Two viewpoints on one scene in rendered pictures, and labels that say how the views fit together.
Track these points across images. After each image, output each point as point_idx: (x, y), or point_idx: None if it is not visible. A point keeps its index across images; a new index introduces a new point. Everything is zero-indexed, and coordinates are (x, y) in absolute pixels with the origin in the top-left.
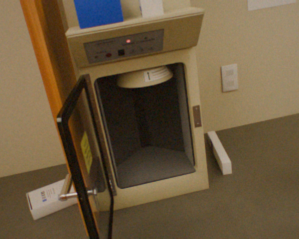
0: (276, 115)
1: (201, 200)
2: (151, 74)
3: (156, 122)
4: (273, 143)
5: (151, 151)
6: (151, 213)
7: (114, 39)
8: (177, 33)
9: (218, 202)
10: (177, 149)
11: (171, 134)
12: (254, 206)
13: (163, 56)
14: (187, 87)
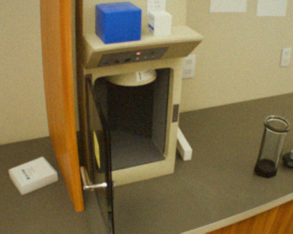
0: (221, 102)
1: (168, 183)
2: (142, 75)
3: (126, 109)
4: (221, 131)
5: (118, 136)
6: (127, 194)
7: (129, 52)
8: (177, 49)
9: (183, 185)
10: (143, 135)
11: (140, 122)
12: (212, 188)
13: (157, 61)
14: (170, 87)
